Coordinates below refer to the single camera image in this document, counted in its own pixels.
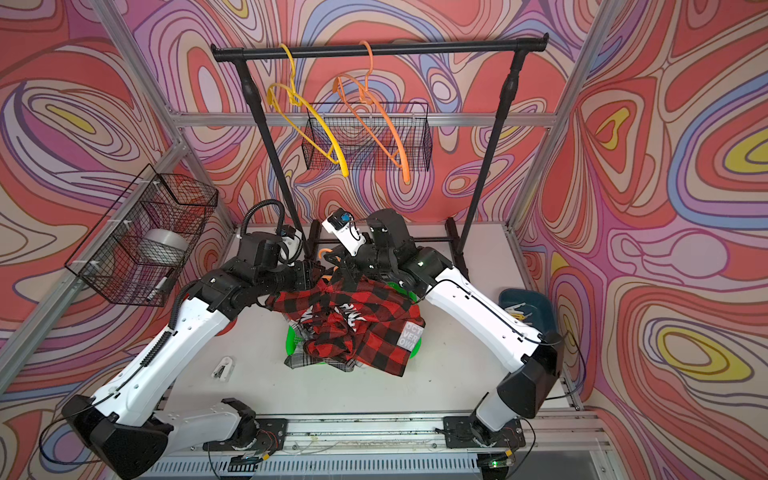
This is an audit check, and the red plaid long-sleeve shirt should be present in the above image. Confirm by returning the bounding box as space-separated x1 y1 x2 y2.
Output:
263 269 426 378

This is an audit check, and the orange hanger with grey shirt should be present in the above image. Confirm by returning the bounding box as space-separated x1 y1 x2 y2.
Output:
333 40 411 185

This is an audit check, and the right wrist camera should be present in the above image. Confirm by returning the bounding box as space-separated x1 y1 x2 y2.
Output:
322 208 366 256

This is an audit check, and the black clothes rack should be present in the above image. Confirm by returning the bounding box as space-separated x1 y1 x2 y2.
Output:
210 34 550 273

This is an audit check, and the grey tape roll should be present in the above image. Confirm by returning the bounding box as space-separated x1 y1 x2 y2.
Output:
138 228 189 267

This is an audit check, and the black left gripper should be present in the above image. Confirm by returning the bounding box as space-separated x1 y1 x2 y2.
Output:
255 258 326 300

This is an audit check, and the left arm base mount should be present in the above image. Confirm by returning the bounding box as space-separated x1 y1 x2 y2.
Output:
226 418 288 453

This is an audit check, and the black wire basket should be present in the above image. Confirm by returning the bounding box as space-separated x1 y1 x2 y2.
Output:
302 100 433 173
65 165 218 307

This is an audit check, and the red plastic cup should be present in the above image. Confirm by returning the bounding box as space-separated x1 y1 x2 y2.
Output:
217 319 237 336

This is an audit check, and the rear black wire basket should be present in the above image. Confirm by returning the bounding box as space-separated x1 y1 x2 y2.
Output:
302 100 433 173

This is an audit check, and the orange hanger with red shirt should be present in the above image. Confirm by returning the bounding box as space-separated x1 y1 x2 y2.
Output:
317 245 347 270

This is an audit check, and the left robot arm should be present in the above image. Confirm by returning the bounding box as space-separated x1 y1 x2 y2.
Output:
62 199 319 479

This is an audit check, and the green plastic basket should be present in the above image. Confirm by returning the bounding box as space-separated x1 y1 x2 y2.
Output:
283 281 422 364

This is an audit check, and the dark teal bin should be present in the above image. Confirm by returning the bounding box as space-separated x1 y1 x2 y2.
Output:
498 288 559 333

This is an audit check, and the white clothespin on table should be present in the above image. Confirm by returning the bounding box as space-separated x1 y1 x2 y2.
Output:
211 356 235 382

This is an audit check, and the grey plaid long-sleeve shirt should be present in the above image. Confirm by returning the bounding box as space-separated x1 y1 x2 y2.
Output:
284 351 356 372

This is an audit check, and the yellow plastic hanger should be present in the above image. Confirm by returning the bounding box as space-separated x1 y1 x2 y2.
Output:
265 43 351 179

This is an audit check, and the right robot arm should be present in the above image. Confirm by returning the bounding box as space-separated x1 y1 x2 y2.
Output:
337 209 564 437

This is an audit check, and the black marker in basket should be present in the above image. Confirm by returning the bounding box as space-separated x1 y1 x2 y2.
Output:
146 274 172 301

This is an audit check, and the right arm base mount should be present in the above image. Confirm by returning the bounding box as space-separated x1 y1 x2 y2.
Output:
435 415 526 450

